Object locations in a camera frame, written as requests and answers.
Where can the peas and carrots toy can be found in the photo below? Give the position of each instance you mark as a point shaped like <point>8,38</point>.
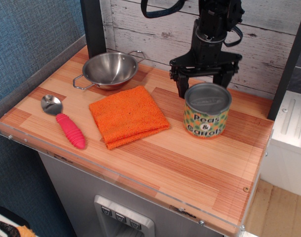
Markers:
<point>206,110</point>

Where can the dark vertical post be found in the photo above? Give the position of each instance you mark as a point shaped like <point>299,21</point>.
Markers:
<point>93,25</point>
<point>286,76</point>

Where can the white toy sink unit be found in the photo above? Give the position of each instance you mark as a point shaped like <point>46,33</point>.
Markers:
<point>281,165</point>

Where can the spoon with pink handle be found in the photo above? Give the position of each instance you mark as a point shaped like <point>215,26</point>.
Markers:
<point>52,105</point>

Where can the clear acrylic counter guard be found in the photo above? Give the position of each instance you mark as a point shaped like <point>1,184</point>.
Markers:
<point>210,181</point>

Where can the grey toy fridge cabinet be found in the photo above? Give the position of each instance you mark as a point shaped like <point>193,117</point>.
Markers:
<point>76,190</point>

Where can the folded orange cloth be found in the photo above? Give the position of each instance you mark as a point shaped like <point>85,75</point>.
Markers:
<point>127,116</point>

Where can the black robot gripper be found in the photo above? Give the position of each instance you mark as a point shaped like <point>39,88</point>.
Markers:
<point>204,59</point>

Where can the dark vertical right post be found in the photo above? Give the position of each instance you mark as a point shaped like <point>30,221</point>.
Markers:
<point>286,76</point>

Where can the silver dispenser button panel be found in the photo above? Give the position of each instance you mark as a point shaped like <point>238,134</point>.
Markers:
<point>119,221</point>

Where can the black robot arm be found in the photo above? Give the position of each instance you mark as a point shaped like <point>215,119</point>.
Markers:
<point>215,27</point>

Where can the small steel pot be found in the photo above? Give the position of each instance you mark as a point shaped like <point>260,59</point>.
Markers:
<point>110,70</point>

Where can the orange object at bottom left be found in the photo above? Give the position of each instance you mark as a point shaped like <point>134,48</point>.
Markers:
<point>25,232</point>

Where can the dark vertical left post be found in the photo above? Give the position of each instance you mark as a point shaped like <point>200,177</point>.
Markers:
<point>93,25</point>

